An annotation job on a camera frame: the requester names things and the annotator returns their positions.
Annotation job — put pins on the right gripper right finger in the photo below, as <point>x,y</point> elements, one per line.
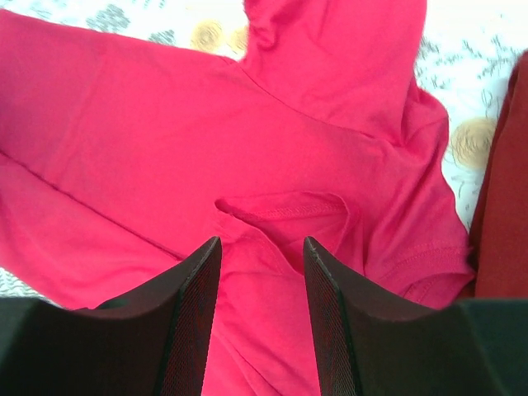
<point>369,341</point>

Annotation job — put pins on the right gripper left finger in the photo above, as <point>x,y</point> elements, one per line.
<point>151,340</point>

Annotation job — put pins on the bright pink t shirt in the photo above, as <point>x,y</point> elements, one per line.
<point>313,57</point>

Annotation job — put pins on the folded dark red t shirt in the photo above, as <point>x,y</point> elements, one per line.
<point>498,233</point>

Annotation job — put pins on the floral patterned table mat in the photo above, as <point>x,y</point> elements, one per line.
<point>462,82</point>

